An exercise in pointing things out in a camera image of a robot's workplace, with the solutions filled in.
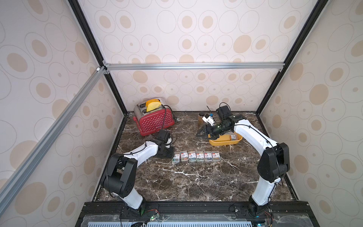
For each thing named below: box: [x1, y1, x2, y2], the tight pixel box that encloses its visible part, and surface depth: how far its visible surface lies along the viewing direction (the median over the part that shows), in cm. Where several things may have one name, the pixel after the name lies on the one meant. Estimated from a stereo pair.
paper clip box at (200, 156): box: [196, 151, 205, 162], surface depth 94 cm
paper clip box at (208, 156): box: [204, 151, 213, 162], surface depth 94 cm
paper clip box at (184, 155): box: [180, 150, 189, 162], surface depth 94 cm
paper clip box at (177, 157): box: [172, 151, 181, 163], surface depth 93 cm
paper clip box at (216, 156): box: [211, 150, 221, 162], surface depth 94 cm
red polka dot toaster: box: [132, 101, 176, 136], surface depth 99 cm
